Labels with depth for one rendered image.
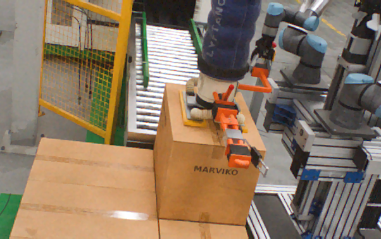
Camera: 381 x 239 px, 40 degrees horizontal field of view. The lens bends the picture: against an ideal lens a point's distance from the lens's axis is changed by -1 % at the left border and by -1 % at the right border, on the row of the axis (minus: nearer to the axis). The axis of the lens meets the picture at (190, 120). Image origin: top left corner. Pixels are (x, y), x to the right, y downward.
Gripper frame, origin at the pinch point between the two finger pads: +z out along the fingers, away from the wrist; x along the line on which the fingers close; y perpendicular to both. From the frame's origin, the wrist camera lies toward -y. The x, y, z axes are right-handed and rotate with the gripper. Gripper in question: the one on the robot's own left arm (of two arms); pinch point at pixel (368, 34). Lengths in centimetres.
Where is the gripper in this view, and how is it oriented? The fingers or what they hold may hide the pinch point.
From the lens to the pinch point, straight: 203.6
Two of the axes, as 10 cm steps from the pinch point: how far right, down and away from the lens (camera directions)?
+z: -1.8, 8.8, 4.4
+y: -9.7, -0.8, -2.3
